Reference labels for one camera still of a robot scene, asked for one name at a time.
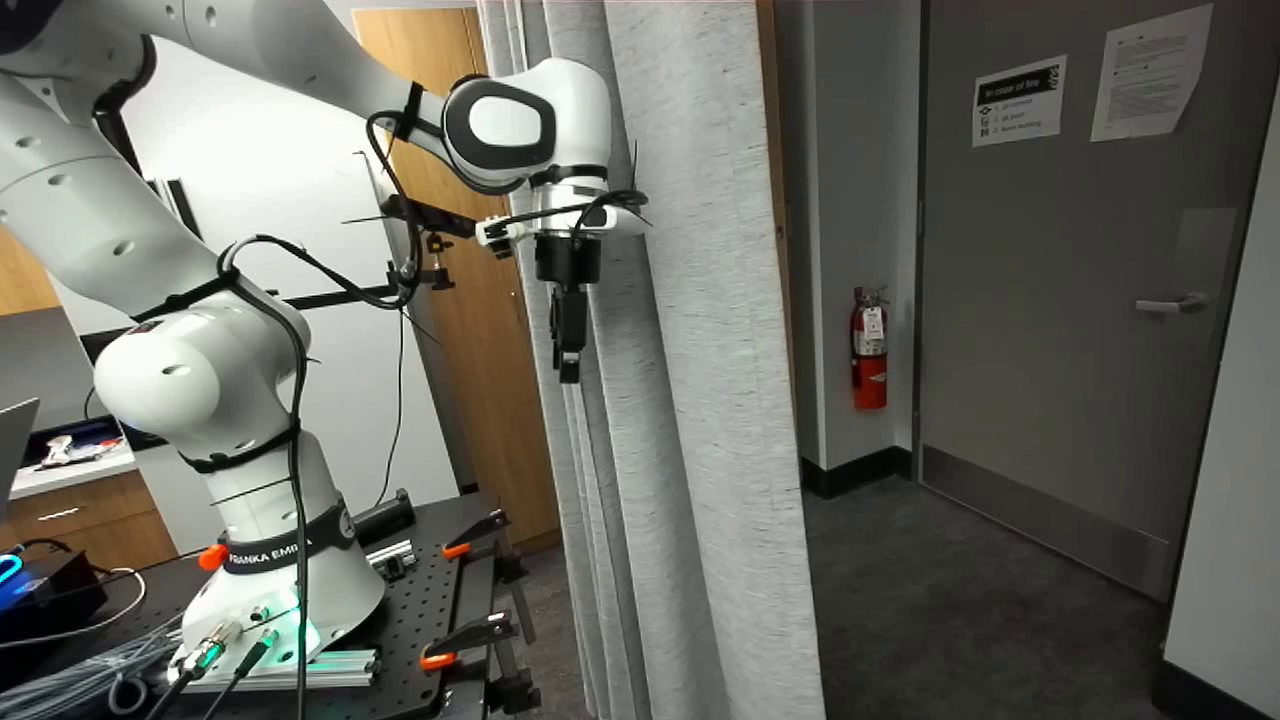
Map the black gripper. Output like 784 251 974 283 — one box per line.
534 233 600 385

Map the grey fabric curtain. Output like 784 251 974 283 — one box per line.
475 0 824 720

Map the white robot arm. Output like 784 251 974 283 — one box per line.
0 0 640 656

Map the red fire extinguisher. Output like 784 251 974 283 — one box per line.
850 287 887 411

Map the wooden cabinet door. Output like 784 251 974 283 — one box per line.
352 0 560 547

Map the black perforated robot table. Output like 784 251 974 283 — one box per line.
0 497 538 720

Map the wooden drawer cabinet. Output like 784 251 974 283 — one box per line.
0 473 176 569

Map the black header paper sign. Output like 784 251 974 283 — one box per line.
972 56 1069 149

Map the grey door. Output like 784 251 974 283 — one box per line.
914 0 1280 600

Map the black power supply box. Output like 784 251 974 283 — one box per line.
0 547 106 640

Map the white paper notice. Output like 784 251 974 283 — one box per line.
1090 4 1210 143

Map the black camera on stand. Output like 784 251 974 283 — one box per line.
380 195 475 235

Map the upper orange handled clamp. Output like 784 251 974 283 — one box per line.
437 507 508 563

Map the orange handled clamp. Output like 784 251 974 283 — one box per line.
437 507 508 563
415 613 517 675

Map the lower orange handled clamp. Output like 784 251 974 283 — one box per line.
415 613 517 675

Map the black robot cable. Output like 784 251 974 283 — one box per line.
211 233 432 720

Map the silver door handle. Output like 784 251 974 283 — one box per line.
1131 293 1210 318

